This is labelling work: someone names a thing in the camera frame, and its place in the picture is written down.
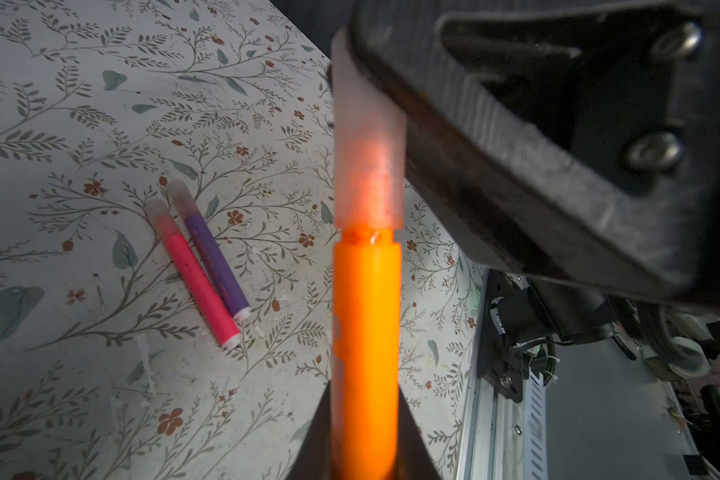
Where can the purple marker pen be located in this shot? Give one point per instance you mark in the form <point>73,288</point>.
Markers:
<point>215,263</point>

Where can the pink red marker pen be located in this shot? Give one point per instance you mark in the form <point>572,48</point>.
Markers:
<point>210,305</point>

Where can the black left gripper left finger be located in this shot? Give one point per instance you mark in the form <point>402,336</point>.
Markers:
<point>313,461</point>

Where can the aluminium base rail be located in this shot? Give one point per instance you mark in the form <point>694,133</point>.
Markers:
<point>569,383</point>

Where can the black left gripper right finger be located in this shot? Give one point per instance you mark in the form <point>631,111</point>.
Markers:
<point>413,461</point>

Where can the bright orange marker pen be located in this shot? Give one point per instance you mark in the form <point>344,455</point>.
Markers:
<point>365,345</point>

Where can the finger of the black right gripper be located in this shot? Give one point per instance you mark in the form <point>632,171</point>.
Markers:
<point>573,141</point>

